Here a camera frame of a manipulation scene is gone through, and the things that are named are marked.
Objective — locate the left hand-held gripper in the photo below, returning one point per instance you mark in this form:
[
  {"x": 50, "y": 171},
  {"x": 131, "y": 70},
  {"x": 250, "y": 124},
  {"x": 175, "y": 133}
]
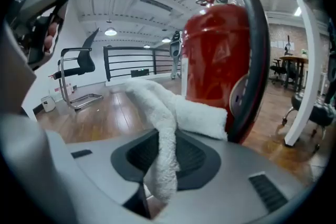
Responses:
[{"x": 31, "y": 10}]

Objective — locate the red fire extinguisher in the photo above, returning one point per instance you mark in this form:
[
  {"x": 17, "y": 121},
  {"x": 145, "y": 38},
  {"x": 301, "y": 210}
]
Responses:
[{"x": 210, "y": 60}]

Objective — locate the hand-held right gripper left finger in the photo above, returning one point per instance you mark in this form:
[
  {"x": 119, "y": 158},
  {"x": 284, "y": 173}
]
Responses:
[{"x": 99, "y": 165}]

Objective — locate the round wooden table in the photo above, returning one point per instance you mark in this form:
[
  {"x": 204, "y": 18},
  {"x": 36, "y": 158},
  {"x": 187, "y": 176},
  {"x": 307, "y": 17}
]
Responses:
[{"x": 296, "y": 59}]

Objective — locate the white fluffy cloth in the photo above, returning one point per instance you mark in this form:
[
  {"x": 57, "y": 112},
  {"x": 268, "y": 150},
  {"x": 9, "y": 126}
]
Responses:
[{"x": 162, "y": 112}]

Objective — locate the ceiling air vent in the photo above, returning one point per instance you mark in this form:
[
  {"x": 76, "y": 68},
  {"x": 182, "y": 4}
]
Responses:
[{"x": 155, "y": 4}]

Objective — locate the small white box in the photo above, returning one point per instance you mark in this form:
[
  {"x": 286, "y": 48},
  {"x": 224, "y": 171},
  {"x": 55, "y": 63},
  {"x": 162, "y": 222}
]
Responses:
[{"x": 48, "y": 103}]

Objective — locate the white humanoid robot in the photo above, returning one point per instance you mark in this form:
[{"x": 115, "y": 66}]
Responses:
[{"x": 175, "y": 47}]

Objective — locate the small black office chair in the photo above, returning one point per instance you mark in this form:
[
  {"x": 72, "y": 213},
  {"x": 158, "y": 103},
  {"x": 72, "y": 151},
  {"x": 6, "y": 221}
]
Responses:
[{"x": 278, "y": 69}]

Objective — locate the black box with green light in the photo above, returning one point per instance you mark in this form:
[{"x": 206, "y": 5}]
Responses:
[{"x": 139, "y": 73}]

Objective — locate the round pendant ceiling lamp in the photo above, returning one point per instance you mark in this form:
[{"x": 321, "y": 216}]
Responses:
[
  {"x": 146, "y": 46},
  {"x": 166, "y": 40},
  {"x": 110, "y": 32}
]

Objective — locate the black mesh office chair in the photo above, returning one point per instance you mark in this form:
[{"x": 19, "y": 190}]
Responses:
[{"x": 84, "y": 63}]

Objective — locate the white pillar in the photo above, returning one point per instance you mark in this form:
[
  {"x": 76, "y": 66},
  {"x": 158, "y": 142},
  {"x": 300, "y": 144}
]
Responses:
[{"x": 307, "y": 60}]

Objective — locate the black round stool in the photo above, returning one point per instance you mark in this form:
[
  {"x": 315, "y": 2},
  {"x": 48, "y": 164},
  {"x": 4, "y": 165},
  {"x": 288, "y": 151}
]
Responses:
[{"x": 317, "y": 110}]

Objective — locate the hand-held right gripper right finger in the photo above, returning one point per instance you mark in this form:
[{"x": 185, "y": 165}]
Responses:
[{"x": 225, "y": 191}]

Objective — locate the person's left hand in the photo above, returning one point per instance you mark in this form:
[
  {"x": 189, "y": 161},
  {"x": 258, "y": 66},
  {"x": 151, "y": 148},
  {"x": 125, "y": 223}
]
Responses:
[{"x": 50, "y": 35}]

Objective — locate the black metal railing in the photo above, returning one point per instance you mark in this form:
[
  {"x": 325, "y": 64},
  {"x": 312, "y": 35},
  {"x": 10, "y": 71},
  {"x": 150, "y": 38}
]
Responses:
[{"x": 131, "y": 56}]

